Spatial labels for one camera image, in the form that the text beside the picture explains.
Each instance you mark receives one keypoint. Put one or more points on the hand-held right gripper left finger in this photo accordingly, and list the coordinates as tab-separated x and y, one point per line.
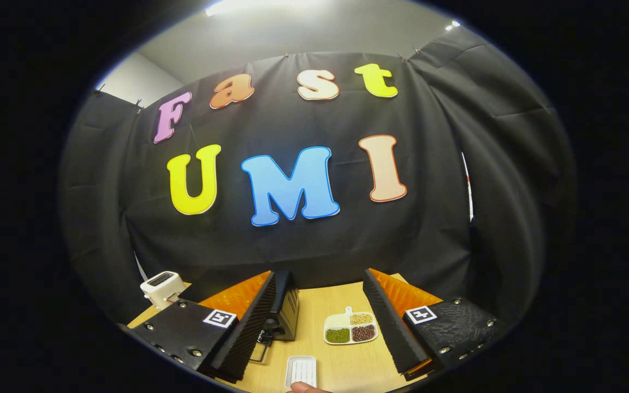
254	327

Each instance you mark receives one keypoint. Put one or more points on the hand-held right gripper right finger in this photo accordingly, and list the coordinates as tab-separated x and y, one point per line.
388	322

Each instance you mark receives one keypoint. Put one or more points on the black electric oven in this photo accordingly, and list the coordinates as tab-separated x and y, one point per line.
288	305

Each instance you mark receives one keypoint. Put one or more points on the white divided bean dish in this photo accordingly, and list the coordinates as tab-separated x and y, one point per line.
349	326

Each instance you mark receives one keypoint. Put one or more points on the white ridged tray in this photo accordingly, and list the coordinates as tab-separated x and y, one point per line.
301	371

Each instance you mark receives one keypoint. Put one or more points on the small pink object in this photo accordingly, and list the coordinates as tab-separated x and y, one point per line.
306	388

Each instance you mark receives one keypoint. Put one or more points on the white toaster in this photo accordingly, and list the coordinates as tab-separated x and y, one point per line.
161	289

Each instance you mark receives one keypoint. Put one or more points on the black backdrop cloth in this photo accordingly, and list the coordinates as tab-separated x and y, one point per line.
320	120

